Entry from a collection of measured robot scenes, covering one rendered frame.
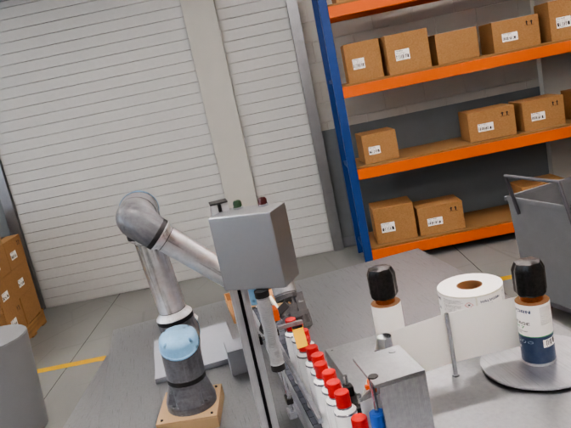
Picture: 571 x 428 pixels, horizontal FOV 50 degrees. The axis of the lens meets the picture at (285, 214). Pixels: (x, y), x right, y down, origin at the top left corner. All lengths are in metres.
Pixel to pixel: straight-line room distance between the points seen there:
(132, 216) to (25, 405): 2.50
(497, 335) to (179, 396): 0.92
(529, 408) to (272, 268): 0.71
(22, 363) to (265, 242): 2.77
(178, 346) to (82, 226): 4.66
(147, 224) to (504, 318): 1.02
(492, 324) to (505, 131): 3.94
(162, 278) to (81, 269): 4.65
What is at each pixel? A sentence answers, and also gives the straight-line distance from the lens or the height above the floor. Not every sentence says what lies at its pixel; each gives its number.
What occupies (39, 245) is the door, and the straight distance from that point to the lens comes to 6.61.
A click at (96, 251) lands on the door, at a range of 6.45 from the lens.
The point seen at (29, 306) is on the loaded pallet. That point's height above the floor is 0.26.
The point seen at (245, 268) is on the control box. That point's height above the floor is 1.34.
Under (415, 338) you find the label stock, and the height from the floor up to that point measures 1.02.
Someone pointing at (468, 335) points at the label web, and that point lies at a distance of 1.79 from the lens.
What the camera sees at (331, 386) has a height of 1.08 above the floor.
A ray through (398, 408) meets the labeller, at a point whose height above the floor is 1.08.
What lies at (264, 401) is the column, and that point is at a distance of 1.72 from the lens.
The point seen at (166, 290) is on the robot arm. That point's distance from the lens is 1.92.
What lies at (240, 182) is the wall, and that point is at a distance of 5.99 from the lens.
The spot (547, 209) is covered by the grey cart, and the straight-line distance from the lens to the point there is 3.77.
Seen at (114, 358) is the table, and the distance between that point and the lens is 2.60.
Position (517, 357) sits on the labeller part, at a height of 0.89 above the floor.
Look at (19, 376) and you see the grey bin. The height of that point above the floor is 0.40.
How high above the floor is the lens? 1.76
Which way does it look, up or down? 12 degrees down
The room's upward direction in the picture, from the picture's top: 12 degrees counter-clockwise
